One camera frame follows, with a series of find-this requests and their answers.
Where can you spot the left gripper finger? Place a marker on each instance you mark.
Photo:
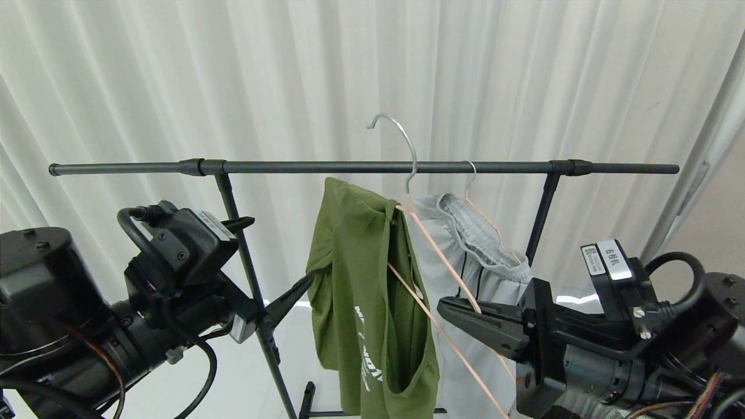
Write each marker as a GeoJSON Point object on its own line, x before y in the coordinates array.
{"type": "Point", "coordinates": [285, 302]}
{"type": "Point", "coordinates": [240, 223]}

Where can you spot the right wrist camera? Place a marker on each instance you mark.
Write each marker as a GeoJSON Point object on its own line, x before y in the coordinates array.
{"type": "Point", "coordinates": [617, 285]}

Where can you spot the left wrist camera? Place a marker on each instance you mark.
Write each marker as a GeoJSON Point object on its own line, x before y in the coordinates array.
{"type": "Point", "coordinates": [186, 244]}

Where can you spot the black clothes rack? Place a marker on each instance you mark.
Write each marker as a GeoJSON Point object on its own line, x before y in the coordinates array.
{"type": "Point", "coordinates": [378, 167]}

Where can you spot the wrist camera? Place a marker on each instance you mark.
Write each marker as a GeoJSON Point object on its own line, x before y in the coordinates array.
{"type": "Point", "coordinates": [617, 285]}
{"type": "Point", "coordinates": [186, 244]}

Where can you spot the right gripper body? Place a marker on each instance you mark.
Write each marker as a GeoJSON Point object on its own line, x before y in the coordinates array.
{"type": "Point", "coordinates": [582, 361]}

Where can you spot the white curtain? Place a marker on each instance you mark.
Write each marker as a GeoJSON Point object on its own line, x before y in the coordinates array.
{"type": "Point", "coordinates": [349, 70]}

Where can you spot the pink clothes hanger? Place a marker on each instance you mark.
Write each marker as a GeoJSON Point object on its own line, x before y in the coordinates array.
{"type": "Point", "coordinates": [442, 262]}
{"type": "Point", "coordinates": [495, 227]}

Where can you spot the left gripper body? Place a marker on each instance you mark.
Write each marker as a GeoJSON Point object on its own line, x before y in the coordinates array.
{"type": "Point", "coordinates": [192, 314]}

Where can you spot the pale grey shorts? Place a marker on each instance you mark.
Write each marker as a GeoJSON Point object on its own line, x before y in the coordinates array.
{"type": "Point", "coordinates": [465, 361]}

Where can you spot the green garment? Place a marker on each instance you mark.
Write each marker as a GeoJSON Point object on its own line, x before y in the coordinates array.
{"type": "Point", "coordinates": [361, 326]}

